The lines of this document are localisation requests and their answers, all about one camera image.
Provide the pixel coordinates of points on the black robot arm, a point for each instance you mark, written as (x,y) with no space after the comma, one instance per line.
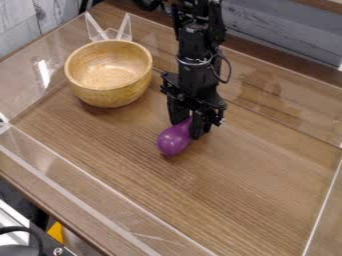
(197,25)

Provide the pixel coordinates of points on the clear acrylic tray wall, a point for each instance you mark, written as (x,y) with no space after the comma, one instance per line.
(90,151)

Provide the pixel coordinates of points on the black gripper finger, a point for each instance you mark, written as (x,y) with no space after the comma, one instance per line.
(200,124)
(177,111)

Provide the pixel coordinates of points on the brown wooden bowl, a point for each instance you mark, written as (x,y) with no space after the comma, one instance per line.
(109,72)

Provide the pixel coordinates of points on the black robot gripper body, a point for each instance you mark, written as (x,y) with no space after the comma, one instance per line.
(192,85)

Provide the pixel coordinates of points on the black device with yellow sticker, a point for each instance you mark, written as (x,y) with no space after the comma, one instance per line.
(46,240)

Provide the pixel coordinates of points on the purple toy eggplant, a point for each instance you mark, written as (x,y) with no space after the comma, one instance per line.
(175,138)

